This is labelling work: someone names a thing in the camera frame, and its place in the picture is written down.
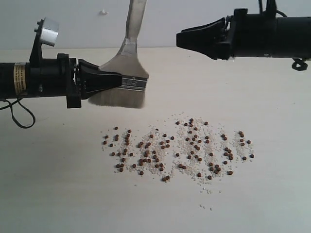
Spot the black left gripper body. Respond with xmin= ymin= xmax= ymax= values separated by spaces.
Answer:
xmin=57 ymin=53 xmax=82 ymax=108

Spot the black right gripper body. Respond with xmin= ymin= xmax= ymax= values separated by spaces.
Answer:
xmin=225 ymin=8 xmax=277 ymax=60

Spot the wide white-bristle paint brush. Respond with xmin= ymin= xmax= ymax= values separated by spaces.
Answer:
xmin=89 ymin=0 xmax=149 ymax=109

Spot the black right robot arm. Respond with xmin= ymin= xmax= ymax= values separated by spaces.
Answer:
xmin=176 ymin=8 xmax=311 ymax=60

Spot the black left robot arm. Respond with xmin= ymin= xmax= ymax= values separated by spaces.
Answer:
xmin=0 ymin=53 xmax=122 ymax=109

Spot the scattered brown pellets and rice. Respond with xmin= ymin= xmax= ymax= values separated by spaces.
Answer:
xmin=101 ymin=111 xmax=256 ymax=211

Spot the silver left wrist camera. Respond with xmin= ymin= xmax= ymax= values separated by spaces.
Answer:
xmin=39 ymin=17 xmax=59 ymax=47

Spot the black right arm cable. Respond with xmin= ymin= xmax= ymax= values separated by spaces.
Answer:
xmin=257 ymin=0 xmax=311 ymax=72

